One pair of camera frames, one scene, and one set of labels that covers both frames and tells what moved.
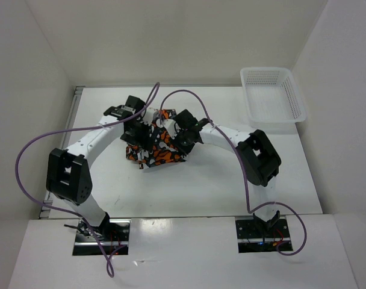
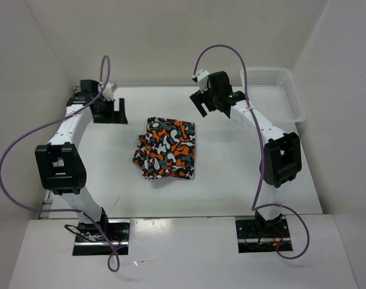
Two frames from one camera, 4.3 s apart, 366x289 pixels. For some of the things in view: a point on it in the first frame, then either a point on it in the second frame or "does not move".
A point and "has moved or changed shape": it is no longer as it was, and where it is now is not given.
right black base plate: x=251 y=239 does not move
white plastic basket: x=272 y=99 does not move
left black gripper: x=144 y=141 → x=117 y=117
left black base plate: x=113 y=234 does not move
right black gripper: x=181 y=149 → x=198 y=98
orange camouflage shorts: x=163 y=149 has moved or changed shape
